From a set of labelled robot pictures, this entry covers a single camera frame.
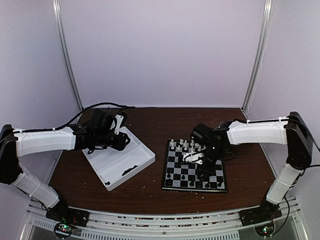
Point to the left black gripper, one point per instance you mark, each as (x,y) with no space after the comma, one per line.
(120,144)

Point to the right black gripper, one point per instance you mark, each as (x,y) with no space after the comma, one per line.
(209,171)

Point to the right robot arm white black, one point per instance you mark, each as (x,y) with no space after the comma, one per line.
(286,141)

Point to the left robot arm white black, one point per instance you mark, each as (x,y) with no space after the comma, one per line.
(16,143)

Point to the white chess pieces row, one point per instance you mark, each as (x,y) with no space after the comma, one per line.
(183,146)

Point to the black bishop on board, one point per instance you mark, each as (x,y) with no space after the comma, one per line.
(207,185)

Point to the black chess piece on board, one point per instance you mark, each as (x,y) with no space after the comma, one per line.
(192,183)

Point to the black white chess board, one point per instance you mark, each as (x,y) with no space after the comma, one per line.
(174,164)

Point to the black rook board corner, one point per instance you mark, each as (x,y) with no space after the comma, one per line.
(169,182)

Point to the white plastic tray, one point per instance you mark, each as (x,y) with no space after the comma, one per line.
(136,152)

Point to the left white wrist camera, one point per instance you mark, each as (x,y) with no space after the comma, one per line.
(119,120)

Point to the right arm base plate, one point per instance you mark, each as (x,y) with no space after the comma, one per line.
(257,215)

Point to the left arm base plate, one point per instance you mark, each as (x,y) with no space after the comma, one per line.
(70,216)

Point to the left aluminium corner post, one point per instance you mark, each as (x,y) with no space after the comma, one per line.
(56,4)

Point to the aluminium corner post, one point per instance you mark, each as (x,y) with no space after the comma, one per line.
(56,4)
(260,51)

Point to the right aluminium corner post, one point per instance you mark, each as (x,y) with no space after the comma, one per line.
(260,51)

